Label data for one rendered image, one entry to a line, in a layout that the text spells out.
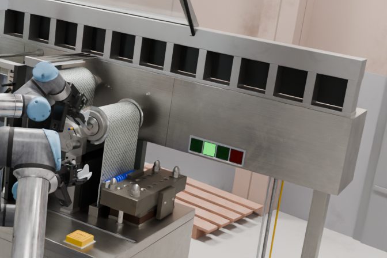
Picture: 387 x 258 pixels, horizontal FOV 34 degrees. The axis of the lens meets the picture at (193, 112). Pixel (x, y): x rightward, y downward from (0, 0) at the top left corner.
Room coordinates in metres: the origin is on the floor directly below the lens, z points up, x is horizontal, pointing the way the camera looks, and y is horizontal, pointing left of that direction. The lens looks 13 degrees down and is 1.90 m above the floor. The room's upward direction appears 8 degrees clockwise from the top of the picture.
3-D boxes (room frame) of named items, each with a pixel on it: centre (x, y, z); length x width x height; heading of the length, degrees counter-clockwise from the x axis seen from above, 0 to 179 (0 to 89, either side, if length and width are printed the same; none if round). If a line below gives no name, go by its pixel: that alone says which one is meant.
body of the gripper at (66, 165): (2.11, 0.43, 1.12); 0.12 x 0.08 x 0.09; 155
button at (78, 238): (2.06, 0.33, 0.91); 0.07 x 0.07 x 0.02; 65
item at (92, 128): (2.34, 0.38, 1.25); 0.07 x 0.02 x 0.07; 65
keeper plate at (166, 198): (2.39, 0.06, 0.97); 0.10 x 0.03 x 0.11; 155
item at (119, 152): (2.43, 0.27, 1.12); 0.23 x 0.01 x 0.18; 155
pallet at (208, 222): (4.82, 0.04, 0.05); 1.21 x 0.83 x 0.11; 54
